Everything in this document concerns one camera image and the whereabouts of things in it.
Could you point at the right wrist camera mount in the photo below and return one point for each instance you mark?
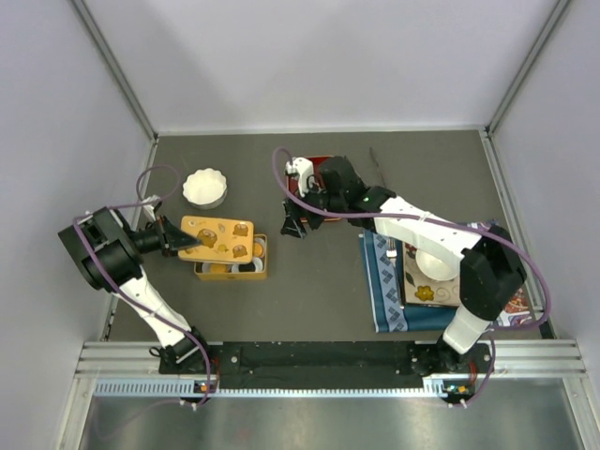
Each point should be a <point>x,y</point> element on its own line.
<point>300,175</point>

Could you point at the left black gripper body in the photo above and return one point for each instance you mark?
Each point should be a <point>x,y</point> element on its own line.
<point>162,232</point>

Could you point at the metal tongs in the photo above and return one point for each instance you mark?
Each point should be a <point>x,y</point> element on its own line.
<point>377,165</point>

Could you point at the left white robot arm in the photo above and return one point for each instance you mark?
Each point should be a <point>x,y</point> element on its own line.
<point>109,255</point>

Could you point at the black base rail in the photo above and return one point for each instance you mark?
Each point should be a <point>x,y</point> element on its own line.
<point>324,365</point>

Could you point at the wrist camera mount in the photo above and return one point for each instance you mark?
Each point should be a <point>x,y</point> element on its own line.
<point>300,175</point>
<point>150,210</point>

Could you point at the white bowl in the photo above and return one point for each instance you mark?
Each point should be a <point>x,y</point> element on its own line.
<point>433,267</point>

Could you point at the silver fork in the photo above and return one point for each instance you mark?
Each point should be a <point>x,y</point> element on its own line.
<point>392,255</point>

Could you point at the gold cookie tin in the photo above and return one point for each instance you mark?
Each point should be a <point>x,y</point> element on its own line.
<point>239,271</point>

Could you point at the red lacquer tray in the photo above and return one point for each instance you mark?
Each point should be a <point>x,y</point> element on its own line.
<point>318,161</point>

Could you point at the white scalloped dish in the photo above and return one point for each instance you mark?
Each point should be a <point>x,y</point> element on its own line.
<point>205,188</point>

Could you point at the silver tin lid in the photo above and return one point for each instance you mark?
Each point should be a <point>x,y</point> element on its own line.
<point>223,240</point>

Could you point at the blue patterned cloth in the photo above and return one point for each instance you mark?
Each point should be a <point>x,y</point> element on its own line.
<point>388,317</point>

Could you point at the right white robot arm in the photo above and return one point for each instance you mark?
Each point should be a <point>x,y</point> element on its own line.
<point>488,266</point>

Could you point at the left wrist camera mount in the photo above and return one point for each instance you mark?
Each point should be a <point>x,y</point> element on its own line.
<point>150,210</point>

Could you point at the floral square plate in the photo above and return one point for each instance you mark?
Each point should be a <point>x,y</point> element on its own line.
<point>420,290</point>

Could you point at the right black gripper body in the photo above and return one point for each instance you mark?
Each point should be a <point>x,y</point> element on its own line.
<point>317,200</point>

